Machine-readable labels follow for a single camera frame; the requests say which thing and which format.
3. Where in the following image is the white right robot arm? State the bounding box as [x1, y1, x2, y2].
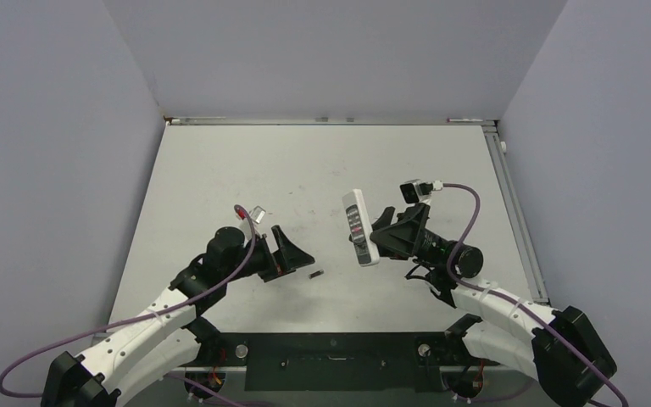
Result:
[363, 202, 618, 406]

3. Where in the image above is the aluminium frame rail right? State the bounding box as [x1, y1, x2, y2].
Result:
[482, 121, 551, 305]

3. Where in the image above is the aluminium frame rail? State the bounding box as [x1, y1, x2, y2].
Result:
[482, 121, 551, 305]
[164, 116, 498, 126]

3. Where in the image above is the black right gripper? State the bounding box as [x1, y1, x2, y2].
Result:
[351, 203, 450, 269]

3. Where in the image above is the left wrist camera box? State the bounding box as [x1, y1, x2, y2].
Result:
[249, 206, 267, 224]

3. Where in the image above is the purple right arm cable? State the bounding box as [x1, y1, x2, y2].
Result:
[427, 181, 630, 407]

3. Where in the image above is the white air conditioner remote control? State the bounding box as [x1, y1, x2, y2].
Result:
[342, 189, 380, 267]

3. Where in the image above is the aluminium frame rail back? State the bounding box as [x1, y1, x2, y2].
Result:
[164, 116, 498, 126]

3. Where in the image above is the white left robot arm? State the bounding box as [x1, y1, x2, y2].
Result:
[41, 226, 315, 406]

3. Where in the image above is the black AAA battery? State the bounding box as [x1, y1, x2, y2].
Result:
[309, 270, 325, 280]

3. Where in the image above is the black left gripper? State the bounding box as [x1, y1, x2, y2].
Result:
[223, 226, 313, 282]

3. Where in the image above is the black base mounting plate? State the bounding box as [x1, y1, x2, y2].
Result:
[183, 332, 486, 393]

